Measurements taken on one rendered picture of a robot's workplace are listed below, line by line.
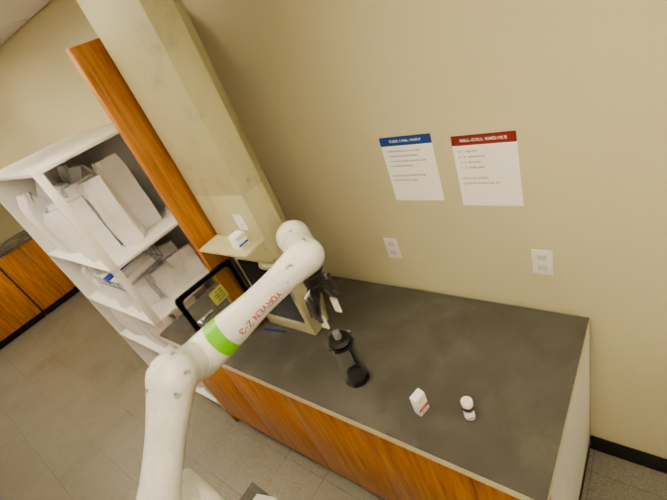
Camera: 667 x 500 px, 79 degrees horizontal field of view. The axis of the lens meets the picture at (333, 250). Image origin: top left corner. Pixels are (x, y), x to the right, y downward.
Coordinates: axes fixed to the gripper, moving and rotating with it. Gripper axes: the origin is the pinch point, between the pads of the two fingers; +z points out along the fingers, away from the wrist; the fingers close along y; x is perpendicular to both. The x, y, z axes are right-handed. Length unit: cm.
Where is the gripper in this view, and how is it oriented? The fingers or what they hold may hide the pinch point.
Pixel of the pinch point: (330, 313)
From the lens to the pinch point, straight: 145.6
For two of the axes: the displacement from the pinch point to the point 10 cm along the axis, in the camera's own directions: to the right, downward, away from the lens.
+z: 3.3, 7.8, 5.3
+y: -5.5, 6.2, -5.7
